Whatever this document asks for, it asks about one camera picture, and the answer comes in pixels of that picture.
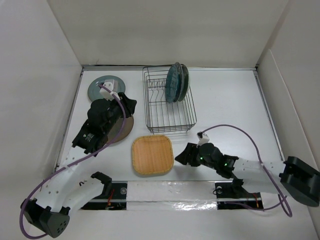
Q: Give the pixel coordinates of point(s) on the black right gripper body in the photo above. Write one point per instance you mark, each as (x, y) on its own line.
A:
(198, 159)

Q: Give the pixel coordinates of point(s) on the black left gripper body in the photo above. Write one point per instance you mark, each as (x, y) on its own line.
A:
(117, 111)

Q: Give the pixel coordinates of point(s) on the brown speckled plate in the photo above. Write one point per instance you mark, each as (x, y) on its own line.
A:
(129, 123)

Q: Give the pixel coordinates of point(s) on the grey-blue round plate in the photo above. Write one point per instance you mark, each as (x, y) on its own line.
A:
(93, 91)

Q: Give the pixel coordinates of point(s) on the square woven bamboo tray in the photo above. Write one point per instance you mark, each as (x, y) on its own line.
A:
(152, 155)

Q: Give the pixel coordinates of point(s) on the blue floral white plate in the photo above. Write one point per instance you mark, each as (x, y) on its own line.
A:
(180, 79)

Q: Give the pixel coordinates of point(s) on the teal scalloped plate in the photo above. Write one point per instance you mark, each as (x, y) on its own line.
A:
(171, 84)

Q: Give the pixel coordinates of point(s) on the mint green flower plate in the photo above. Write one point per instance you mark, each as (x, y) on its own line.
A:
(186, 83)

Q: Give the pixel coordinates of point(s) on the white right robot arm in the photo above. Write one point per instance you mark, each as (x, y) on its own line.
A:
(293, 177)

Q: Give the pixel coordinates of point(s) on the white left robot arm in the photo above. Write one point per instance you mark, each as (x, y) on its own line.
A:
(50, 205)

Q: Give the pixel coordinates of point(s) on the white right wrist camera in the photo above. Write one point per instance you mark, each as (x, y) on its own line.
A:
(202, 138)

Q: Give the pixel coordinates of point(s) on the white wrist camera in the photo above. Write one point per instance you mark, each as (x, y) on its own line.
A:
(202, 138)
(107, 89)

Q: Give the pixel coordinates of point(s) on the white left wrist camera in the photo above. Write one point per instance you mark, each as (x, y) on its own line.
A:
(107, 89)

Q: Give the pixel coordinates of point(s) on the foil-taped front rail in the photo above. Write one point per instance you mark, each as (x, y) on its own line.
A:
(176, 196)

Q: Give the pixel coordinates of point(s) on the grey wire dish rack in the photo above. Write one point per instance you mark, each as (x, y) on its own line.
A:
(160, 116)

